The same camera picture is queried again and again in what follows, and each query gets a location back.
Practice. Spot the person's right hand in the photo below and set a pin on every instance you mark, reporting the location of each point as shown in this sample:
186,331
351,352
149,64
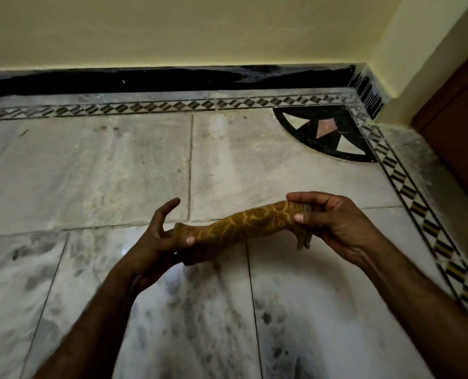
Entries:
344,228

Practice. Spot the person's right forearm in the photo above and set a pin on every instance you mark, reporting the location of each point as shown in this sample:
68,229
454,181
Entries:
427,315

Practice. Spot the black skirting board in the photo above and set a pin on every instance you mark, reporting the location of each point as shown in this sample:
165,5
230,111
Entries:
100,80

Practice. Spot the person's left hand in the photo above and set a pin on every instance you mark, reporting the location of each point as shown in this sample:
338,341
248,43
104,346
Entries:
151,256

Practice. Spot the brown wooden door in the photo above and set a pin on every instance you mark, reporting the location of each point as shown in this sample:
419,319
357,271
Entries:
459,134

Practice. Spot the yellow-brown patterned cloth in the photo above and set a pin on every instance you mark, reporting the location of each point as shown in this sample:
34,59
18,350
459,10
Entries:
238,226

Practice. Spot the person's left forearm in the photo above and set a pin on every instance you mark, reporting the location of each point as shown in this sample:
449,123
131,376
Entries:
92,335

